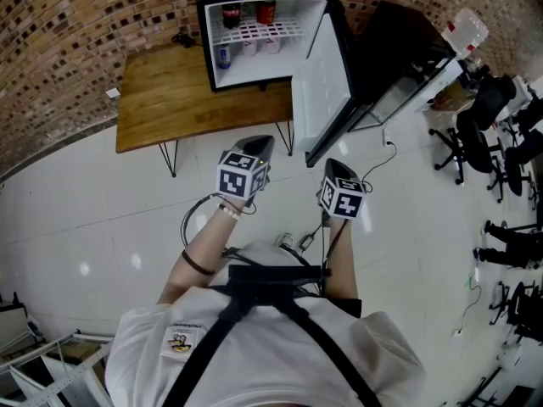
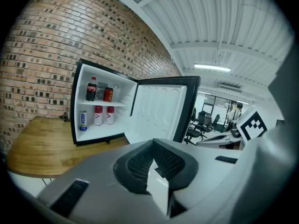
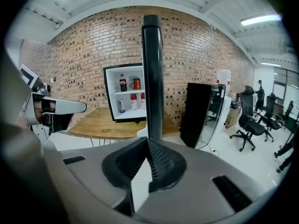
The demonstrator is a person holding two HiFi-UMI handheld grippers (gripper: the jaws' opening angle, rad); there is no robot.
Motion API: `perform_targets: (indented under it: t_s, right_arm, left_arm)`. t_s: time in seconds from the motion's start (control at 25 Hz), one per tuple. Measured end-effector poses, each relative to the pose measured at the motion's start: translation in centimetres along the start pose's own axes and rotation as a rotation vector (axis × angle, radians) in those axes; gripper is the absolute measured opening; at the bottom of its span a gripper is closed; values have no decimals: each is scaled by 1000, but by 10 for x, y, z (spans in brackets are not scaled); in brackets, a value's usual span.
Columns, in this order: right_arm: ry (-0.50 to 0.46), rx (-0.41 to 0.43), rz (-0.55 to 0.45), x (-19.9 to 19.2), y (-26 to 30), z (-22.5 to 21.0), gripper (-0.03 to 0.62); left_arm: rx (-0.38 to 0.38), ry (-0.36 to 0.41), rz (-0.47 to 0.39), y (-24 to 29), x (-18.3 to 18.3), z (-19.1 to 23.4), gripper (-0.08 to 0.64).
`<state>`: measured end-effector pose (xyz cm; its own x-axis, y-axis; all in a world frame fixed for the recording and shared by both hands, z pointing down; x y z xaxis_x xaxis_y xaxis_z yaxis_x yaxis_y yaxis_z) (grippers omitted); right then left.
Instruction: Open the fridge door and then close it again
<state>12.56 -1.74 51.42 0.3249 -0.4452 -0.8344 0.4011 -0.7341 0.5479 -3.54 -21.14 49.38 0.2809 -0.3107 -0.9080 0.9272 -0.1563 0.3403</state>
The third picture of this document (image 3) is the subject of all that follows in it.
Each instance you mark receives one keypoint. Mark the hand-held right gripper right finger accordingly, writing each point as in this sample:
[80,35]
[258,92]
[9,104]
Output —
[198,185]

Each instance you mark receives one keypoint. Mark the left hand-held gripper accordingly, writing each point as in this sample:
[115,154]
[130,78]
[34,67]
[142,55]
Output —
[38,125]

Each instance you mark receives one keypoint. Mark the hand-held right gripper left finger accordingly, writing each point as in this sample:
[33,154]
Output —
[93,171]

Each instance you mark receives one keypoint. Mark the black fridge door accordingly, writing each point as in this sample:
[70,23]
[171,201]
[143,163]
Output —
[152,78]

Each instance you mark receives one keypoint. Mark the black mini fridge white interior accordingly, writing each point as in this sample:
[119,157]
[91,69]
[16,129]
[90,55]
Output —
[109,97]

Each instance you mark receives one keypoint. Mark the glass door display cooler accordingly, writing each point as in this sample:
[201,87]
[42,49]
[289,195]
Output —
[213,115]

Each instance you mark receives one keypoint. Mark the wooden table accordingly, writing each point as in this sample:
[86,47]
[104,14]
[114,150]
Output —
[100,125]

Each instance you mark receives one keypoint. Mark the blue and white drink can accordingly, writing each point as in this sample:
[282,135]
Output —
[121,106]

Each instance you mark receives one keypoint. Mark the dark cola bottle red label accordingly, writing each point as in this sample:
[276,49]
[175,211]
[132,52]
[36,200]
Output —
[123,84]

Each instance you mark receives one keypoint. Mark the red and white drink bottle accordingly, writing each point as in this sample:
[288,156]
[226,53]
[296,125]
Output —
[143,101]
[133,101]

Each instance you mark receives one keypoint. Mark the brown cardboard box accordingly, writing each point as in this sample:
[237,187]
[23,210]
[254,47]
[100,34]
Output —
[233,116]

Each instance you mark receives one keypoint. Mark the orange drink can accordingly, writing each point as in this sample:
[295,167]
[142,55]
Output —
[137,84]

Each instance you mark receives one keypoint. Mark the black office chair with headrest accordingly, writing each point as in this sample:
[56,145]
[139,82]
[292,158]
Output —
[248,118]

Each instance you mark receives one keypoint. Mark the white water dispenser with bottle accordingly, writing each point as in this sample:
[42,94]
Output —
[224,80]

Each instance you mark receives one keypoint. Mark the ceiling tube light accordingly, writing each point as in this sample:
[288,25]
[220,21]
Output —
[260,20]
[271,64]

